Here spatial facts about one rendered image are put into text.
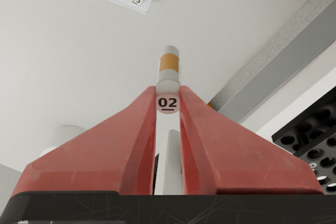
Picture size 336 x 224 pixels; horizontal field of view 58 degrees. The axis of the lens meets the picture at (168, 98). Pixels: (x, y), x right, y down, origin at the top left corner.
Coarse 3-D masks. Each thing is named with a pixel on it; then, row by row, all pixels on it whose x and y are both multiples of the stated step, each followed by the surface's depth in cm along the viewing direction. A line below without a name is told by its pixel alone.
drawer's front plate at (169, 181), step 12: (168, 132) 32; (168, 144) 31; (168, 156) 30; (180, 156) 31; (168, 168) 28; (180, 168) 29; (156, 180) 29; (168, 180) 27; (180, 180) 28; (156, 192) 27; (168, 192) 27; (180, 192) 27
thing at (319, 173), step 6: (306, 162) 23; (312, 168) 23; (318, 174) 24; (324, 174) 24; (318, 180) 25; (324, 180) 25; (330, 180) 24; (324, 186) 24; (324, 192) 25; (330, 192) 25
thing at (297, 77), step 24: (312, 24) 22; (288, 48) 23; (312, 48) 21; (264, 72) 25; (288, 72) 22; (312, 72) 20; (240, 96) 26; (264, 96) 23; (288, 96) 21; (312, 96) 20; (240, 120) 24; (264, 120) 22; (288, 120) 21
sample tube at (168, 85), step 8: (168, 48) 16; (176, 48) 16; (160, 56) 16; (168, 56) 15; (176, 56) 15; (160, 64) 15; (168, 64) 14; (176, 64) 15; (160, 72) 14; (168, 72) 14; (176, 72) 14; (160, 80) 13; (168, 80) 13; (176, 80) 13; (160, 88) 13; (168, 88) 12; (176, 88) 13; (160, 96) 12; (168, 96) 12; (176, 96) 12; (160, 104) 13; (168, 104) 13; (176, 104) 13; (160, 112) 13; (168, 112) 13
